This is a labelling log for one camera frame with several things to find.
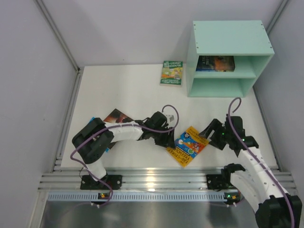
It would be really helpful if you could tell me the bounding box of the yellow 130-Storey Treehouse book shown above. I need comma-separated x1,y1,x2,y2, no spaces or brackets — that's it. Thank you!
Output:
166,126,209,168

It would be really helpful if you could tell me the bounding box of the Animal Farm book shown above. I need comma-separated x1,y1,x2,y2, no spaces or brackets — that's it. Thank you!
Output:
196,68,216,72

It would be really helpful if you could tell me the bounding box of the A Tale of Two Cities book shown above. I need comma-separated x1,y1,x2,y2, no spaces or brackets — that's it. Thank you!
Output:
196,56,235,72

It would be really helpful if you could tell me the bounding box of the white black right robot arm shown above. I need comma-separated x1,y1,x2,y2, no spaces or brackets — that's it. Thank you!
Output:
199,116,303,228

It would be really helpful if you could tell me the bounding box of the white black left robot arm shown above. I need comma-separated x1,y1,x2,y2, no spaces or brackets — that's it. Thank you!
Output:
72,111,175,181

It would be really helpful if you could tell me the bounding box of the Three Days to See book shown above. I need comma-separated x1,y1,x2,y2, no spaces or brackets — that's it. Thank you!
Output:
103,108,133,151

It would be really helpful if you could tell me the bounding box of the green Treehouse book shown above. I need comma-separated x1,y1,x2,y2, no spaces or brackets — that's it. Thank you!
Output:
160,61,183,86

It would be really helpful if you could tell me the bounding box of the mint green shelf cabinet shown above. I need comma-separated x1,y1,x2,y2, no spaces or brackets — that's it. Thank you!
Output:
186,20,274,97

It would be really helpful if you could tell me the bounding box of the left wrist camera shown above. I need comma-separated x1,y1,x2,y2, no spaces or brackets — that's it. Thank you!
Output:
166,114,174,123

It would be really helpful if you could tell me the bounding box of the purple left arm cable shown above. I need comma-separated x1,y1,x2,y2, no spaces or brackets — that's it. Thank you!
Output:
70,104,180,207

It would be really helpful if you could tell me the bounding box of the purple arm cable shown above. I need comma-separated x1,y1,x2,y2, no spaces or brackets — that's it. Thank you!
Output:
70,104,180,207
225,97,297,228

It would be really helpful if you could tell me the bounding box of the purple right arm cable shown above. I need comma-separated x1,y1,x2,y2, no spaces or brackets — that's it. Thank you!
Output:
225,97,297,228

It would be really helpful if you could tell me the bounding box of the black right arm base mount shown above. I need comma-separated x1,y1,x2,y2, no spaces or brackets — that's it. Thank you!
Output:
206,163,238,191

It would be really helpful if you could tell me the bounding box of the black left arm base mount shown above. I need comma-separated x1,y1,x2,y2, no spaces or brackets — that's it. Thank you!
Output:
79,168,122,190

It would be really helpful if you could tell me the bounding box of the aluminium rail frame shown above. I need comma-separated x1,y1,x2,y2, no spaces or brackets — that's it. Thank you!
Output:
35,0,297,193

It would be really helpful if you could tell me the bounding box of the grey slotted cable duct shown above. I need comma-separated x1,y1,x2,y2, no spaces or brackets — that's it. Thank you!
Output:
47,192,240,203

